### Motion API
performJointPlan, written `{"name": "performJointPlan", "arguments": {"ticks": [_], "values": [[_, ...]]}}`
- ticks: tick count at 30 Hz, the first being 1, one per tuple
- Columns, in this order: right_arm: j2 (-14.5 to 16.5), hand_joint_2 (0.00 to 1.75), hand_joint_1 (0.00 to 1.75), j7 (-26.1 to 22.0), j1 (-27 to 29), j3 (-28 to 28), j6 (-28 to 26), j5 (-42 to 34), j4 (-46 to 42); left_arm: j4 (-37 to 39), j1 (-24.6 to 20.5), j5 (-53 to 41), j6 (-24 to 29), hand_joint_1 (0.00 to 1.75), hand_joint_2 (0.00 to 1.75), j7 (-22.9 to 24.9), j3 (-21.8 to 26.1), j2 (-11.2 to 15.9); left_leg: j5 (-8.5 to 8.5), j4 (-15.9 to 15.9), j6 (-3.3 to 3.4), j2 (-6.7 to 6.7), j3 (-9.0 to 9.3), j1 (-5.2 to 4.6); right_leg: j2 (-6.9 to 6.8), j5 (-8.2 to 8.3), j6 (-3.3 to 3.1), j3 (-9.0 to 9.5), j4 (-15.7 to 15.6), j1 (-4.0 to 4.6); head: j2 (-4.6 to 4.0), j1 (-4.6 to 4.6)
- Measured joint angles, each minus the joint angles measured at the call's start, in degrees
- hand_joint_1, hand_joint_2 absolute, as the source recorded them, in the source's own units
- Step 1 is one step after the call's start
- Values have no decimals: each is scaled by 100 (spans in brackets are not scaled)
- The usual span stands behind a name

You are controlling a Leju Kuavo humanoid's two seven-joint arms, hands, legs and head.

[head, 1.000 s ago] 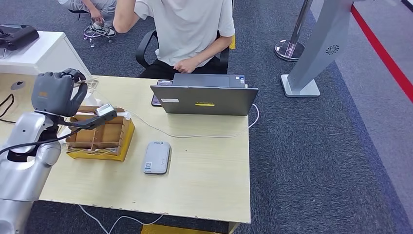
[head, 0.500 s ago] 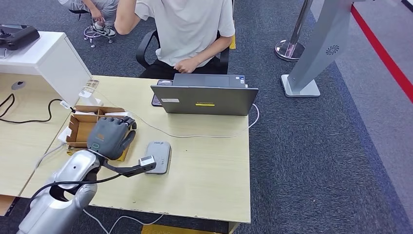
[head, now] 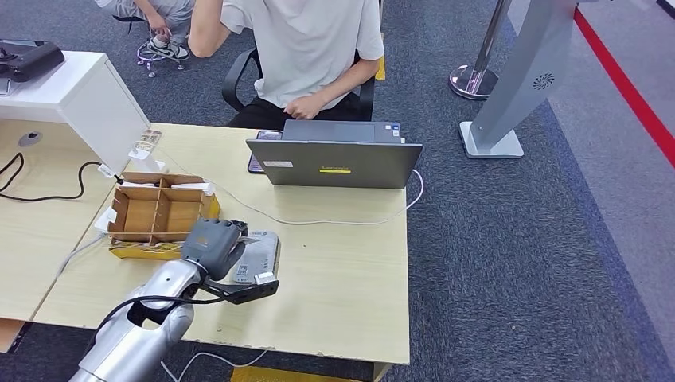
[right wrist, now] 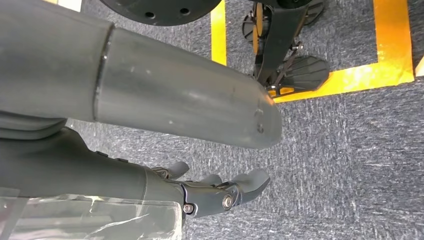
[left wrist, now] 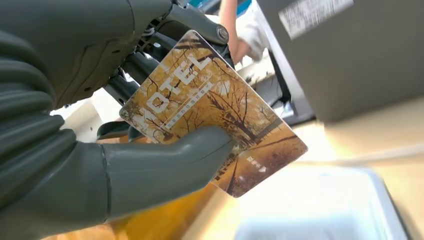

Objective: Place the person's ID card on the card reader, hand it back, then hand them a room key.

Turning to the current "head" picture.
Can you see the person's left hand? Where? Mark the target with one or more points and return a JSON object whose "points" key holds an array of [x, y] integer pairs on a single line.
{"points": [[303, 108]]}

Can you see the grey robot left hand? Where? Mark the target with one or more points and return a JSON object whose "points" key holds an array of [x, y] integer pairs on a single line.
{"points": [[213, 245]]}

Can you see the person's left forearm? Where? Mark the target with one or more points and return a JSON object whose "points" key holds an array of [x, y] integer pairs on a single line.
{"points": [[348, 81]]}

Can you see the person's right forearm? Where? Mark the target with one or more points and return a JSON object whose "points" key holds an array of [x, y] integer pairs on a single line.
{"points": [[203, 31]]}

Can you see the grey card reader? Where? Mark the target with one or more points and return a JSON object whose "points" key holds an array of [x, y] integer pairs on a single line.
{"points": [[262, 255]]}

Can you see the person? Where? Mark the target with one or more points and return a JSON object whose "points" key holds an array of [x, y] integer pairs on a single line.
{"points": [[311, 47], [168, 9]]}

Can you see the white card stack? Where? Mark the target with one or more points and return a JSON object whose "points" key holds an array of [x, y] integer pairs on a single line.
{"points": [[137, 184], [192, 186]]}

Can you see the yellow tray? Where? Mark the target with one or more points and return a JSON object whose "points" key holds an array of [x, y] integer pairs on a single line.
{"points": [[210, 206]]}

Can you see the grey laptop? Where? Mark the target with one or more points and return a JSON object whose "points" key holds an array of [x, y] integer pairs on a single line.
{"points": [[335, 163]]}

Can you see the black smartphone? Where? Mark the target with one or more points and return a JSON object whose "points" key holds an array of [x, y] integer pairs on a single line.
{"points": [[254, 163]]}

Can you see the black office chair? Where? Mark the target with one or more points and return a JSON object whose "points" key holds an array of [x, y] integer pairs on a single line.
{"points": [[232, 79]]}

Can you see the white power adapter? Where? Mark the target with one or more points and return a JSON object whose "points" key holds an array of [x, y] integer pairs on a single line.
{"points": [[105, 219]]}

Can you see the yellow box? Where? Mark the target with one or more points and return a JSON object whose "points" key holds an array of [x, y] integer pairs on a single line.
{"points": [[285, 375]]}

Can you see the stool with chrome base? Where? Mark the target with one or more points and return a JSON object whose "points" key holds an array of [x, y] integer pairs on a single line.
{"points": [[155, 55]]}

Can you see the white cabinet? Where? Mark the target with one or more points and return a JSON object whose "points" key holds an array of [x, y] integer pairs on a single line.
{"points": [[97, 105]]}

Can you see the grey desk grommet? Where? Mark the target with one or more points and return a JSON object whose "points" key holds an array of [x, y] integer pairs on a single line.
{"points": [[30, 138]]}

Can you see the grey kiosk stand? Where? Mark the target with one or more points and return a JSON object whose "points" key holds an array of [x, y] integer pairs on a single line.
{"points": [[524, 68]]}

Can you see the black controller device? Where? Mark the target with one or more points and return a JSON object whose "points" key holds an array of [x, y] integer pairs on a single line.
{"points": [[34, 59]]}

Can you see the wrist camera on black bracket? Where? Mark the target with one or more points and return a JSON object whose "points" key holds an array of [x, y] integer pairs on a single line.
{"points": [[248, 291]]}

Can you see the chrome stanchion post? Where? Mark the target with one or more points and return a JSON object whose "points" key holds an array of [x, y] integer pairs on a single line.
{"points": [[473, 81]]}

